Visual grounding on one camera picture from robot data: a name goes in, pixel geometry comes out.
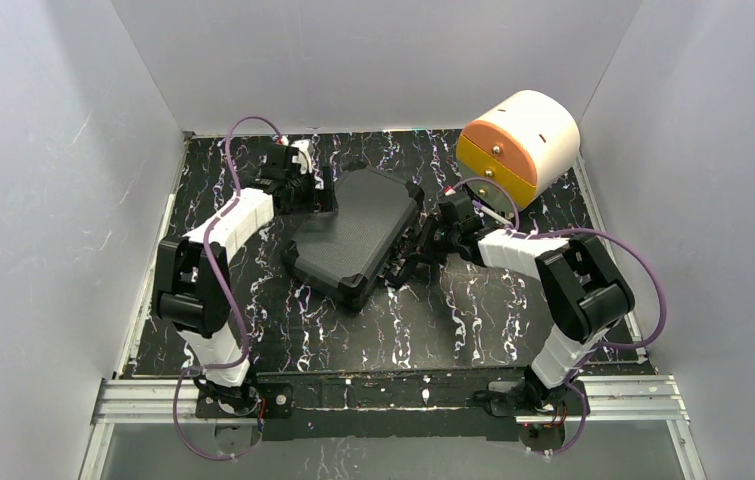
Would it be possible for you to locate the black poker set case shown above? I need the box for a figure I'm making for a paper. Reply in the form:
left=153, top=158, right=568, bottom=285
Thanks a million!
left=280, top=167, right=424, bottom=311

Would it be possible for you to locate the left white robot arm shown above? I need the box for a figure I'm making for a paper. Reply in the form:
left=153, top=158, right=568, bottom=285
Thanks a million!
left=151, top=139, right=336, bottom=389

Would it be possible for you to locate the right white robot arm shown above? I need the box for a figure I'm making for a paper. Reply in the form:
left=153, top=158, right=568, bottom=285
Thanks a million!
left=396, top=193, right=635, bottom=420

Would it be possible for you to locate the white purple marker pen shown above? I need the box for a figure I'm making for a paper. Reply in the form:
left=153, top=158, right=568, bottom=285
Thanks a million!
left=472, top=200, right=513, bottom=226

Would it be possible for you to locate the round pastel drawer box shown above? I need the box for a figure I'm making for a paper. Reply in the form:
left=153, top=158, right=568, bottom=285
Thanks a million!
left=455, top=90, right=580, bottom=209

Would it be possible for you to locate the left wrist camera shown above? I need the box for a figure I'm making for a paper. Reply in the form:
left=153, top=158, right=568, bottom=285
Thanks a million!
left=289, top=139, right=316, bottom=174

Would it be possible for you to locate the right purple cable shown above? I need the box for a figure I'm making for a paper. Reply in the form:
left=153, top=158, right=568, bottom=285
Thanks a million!
left=446, top=177, right=668, bottom=456

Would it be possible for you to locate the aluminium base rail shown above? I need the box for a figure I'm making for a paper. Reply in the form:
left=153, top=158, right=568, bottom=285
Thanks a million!
left=79, top=375, right=707, bottom=479

